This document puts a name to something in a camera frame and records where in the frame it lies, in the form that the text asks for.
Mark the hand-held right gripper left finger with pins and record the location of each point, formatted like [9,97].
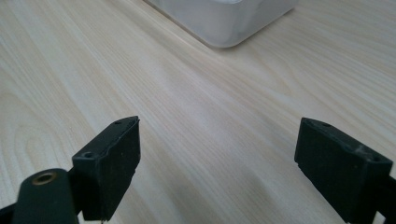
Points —
[109,174]

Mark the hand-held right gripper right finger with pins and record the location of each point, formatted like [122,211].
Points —
[339,174]

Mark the clear plastic container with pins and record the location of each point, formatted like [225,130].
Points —
[224,21]

